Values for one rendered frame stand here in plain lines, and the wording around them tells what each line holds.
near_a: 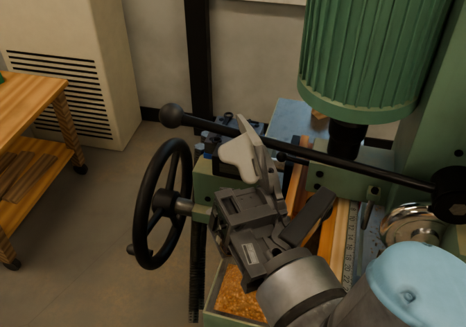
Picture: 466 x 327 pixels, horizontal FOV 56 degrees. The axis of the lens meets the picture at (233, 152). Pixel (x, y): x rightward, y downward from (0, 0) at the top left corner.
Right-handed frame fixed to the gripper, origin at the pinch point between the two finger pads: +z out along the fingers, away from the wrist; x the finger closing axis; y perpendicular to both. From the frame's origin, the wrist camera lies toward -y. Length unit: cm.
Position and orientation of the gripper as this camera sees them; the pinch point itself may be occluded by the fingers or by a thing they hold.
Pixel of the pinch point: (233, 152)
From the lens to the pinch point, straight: 62.7
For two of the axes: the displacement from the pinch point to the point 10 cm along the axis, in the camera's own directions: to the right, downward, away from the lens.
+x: -1.7, 7.0, 6.9
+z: -4.1, -6.9, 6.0
